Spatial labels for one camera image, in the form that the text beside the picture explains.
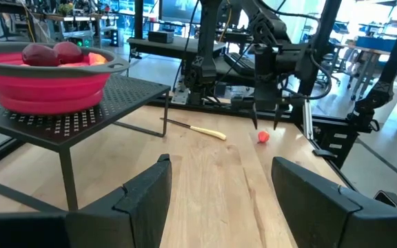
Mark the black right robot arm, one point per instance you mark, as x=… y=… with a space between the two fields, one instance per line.
x=205 y=34

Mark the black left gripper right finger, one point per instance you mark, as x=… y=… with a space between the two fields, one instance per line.
x=315 y=206

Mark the dark grey desk top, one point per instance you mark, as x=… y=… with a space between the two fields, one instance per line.
x=157 y=50

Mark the wooden rolling table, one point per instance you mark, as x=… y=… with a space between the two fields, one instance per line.
x=374 y=53

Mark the dark red plum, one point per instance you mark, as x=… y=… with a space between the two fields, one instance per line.
x=40 y=55
x=69 y=51

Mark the small black box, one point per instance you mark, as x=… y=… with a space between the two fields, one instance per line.
x=160 y=36

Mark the black keyboard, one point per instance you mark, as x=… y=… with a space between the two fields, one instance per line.
x=236 y=63

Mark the blue bin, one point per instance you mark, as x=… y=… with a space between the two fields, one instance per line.
x=374 y=43

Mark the black diagonal support beam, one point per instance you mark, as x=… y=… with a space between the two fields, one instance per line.
x=391 y=62

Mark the red collapsible bowl grey rim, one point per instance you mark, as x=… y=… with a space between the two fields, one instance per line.
x=47 y=89

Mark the dark grey keyboard tray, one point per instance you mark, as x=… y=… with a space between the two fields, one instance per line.
x=226 y=74

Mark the small red-orange toy fruit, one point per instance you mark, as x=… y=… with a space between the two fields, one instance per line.
x=96 y=58
x=263 y=137

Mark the grey box with green lights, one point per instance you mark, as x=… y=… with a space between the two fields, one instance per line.
x=81 y=42

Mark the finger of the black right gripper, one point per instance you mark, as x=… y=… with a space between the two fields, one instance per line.
x=276 y=115
x=255 y=115

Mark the silver arm base bracket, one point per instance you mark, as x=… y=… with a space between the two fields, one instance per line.
x=179 y=96

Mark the black perforated metal shelf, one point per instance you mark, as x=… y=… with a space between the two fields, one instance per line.
x=126 y=93

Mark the dark computer monitor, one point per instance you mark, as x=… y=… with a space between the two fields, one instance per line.
x=181 y=12

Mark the silver aluminium rail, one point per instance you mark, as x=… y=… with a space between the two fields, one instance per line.
x=308 y=118

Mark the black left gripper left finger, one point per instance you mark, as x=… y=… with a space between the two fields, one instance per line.
x=133 y=213

